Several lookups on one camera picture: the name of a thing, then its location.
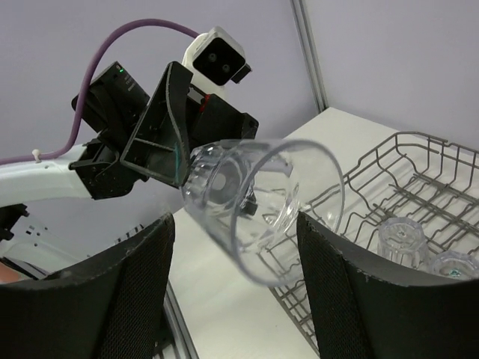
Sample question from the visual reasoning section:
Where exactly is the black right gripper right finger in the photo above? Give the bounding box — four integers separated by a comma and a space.
296, 213, 478, 358

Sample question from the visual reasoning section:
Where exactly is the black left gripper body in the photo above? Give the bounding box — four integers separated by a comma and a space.
186, 85, 259, 150

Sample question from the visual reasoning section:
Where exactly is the clear glass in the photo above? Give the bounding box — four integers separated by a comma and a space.
428, 251, 478, 280
181, 139, 345, 287
376, 217, 430, 269

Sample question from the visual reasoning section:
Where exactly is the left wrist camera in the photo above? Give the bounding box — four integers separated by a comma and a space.
181, 26, 251, 99

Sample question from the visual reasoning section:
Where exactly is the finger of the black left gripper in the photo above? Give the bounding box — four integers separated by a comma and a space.
120, 61, 192, 187

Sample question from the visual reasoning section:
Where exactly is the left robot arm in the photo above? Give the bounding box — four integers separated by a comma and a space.
1, 61, 259, 263

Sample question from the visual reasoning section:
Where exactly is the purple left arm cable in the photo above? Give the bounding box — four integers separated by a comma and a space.
0, 18, 199, 165

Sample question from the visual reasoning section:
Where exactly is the grey wire dish rack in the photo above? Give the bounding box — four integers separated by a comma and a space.
273, 132, 478, 356

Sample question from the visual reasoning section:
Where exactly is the aluminium frame post left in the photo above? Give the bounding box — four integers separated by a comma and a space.
290, 0, 329, 113

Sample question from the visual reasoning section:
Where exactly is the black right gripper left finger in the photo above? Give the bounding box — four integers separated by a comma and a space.
1, 214, 175, 358

